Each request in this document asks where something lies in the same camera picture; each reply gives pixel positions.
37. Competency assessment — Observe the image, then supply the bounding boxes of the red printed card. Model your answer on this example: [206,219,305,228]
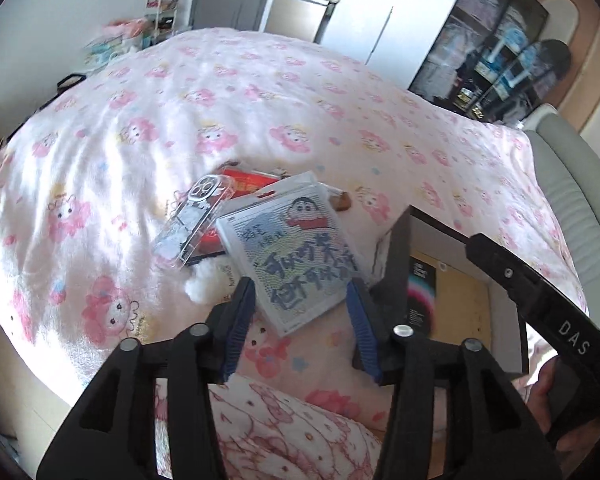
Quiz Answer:
[195,162,288,266]

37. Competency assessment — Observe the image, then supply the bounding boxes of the black bag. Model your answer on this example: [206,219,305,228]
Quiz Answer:
[42,74,86,111]

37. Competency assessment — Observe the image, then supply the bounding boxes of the black rainbow print packet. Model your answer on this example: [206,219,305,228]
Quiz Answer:
[404,255,438,333]

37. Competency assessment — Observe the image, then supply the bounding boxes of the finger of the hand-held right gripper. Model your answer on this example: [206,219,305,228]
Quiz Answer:
[466,232,600,377]

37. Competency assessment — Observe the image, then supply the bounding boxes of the clear cartoon print packet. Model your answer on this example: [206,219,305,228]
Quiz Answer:
[215,171,366,338]

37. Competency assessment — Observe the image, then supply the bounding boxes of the white wardrobe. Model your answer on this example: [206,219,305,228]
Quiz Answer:
[315,0,476,68]

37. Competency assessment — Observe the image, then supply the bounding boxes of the black cardboard box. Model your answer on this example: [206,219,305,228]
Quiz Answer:
[372,204,531,376]

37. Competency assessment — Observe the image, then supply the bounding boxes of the clear phone case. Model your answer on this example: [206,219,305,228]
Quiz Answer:
[150,174,241,270]

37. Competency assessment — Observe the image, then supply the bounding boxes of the person's right hand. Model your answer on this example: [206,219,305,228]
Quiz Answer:
[524,360,561,457]

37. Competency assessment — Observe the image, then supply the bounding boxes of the black glass display cabinet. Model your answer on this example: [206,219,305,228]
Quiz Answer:
[407,0,573,126]

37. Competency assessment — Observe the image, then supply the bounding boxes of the pile of plush toys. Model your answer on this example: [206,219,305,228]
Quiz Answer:
[82,17,153,68]

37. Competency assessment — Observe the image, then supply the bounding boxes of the pink printed blanket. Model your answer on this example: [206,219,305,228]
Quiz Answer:
[0,27,588,431]

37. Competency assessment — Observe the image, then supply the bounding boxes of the white fluffy pompom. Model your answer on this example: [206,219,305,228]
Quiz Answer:
[184,260,231,305]

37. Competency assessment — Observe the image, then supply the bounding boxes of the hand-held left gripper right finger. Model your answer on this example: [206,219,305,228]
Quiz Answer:
[345,280,563,480]

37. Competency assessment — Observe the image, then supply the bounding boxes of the grey padded headboard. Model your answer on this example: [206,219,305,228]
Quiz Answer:
[525,102,600,341]

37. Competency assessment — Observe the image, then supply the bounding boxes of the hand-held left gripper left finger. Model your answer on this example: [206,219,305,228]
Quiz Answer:
[36,277,257,480]

